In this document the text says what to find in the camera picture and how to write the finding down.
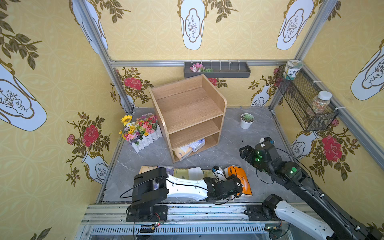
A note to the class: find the metal base rail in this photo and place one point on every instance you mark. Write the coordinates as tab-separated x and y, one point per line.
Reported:
203	219

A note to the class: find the printed jar on basket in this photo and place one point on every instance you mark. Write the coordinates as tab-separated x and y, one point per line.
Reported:
292	68

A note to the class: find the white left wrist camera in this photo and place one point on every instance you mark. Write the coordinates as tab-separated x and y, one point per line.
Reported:
218	173

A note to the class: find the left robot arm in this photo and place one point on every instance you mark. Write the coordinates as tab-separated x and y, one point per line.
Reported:
152	187

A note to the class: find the black wire wall basket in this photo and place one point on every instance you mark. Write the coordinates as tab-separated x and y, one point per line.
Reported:
299	94

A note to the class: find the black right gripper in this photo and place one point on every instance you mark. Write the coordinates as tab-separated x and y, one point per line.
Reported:
246	151

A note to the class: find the small potted cactus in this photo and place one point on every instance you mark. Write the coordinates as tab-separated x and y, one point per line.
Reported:
246	120

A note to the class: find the glass jar white lid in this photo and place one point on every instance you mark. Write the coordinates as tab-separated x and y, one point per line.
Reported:
319	103

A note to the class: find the orange cream tissue pack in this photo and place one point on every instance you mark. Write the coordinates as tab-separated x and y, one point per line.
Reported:
147	168

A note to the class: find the pink flowers in tray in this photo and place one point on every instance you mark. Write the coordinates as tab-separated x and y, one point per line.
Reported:
199	68

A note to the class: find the wooden shelf unit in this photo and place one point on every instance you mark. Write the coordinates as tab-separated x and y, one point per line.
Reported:
189	110

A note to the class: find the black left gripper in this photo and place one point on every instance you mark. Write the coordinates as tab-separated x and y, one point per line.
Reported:
235	183

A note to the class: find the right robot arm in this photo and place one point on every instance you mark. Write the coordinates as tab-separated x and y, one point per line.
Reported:
345	227

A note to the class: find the artificial flowers white fence planter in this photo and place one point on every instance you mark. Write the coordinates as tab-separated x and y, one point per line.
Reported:
142	132

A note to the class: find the white floral tissue pack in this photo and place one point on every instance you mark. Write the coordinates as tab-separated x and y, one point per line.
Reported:
195	174

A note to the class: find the purple Vinda tissue pack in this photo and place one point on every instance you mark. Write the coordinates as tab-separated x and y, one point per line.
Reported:
170	169

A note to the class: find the purple tissue pack bottom shelf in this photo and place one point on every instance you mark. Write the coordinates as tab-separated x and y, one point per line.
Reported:
197	145

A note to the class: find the orange tissue pack bottom shelf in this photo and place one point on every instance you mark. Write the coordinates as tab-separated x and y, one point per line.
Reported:
182	152

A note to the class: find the orange white tissue box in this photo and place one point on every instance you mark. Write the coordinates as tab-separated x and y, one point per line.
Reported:
241	175

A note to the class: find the grey wall tray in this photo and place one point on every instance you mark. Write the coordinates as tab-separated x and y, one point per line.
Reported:
221	69

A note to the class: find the yellow green floral tissue pack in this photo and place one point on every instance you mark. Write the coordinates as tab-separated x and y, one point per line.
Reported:
181	173

